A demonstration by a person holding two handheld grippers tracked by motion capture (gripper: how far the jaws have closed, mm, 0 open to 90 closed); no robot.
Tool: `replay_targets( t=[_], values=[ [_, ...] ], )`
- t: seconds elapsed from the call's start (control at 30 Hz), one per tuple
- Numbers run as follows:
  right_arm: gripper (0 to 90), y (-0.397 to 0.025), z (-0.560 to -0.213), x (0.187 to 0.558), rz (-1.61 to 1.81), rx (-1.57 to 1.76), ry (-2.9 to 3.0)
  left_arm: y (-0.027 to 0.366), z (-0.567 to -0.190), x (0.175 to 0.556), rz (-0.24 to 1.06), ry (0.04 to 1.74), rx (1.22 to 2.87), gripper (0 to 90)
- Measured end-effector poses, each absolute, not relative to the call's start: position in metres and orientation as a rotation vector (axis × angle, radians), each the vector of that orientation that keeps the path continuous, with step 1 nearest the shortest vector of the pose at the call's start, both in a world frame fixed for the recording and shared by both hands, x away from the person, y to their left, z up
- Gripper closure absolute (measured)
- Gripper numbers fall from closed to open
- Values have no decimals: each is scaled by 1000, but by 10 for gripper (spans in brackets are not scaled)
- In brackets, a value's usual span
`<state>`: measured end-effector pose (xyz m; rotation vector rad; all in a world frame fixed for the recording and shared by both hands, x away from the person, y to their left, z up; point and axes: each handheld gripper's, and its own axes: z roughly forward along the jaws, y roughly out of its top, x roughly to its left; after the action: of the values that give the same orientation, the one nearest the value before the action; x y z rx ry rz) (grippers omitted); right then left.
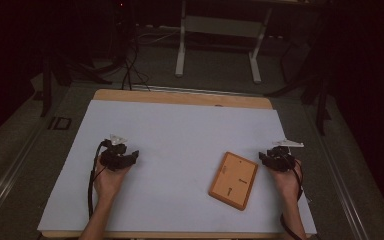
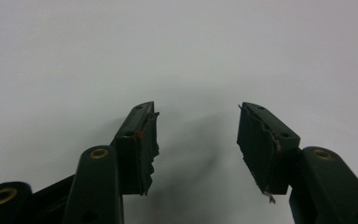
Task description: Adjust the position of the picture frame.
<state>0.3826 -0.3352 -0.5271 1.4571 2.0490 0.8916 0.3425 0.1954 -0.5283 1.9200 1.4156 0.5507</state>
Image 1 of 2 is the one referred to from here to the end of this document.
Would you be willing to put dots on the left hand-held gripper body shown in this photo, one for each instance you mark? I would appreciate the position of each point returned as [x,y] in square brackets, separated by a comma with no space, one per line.
[114,159]

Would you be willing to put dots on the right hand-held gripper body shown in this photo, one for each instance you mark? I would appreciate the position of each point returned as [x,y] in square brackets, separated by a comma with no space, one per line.
[281,160]

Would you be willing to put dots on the orange wooden board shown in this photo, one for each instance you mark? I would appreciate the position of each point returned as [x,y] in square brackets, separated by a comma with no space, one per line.
[233,180]

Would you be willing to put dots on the person's left hand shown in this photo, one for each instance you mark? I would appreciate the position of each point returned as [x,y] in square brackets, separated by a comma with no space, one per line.
[108,181]

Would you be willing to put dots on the person's right hand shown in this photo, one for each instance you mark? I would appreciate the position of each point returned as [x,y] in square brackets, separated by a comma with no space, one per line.
[288,185]

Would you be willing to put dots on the small dark peg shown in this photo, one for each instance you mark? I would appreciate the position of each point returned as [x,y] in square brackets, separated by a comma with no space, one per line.
[229,191]
[243,181]

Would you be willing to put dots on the white table mat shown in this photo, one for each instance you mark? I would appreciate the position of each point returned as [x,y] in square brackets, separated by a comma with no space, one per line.
[180,150]

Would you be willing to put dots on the black metal stand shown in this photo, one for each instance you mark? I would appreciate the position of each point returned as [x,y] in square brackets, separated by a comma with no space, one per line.
[320,100]
[46,86]

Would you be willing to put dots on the wooden table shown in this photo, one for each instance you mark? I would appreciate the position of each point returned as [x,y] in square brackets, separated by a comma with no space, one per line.
[180,97]

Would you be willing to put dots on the black rectangular floor frame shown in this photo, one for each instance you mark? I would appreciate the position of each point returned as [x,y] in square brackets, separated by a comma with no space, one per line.
[60,123]

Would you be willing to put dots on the metal floor rail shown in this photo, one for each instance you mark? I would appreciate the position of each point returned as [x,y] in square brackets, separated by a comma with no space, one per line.
[10,180]
[193,90]
[346,186]

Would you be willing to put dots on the white metal desk frame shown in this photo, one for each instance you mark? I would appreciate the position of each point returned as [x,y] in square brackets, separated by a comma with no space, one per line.
[220,26]

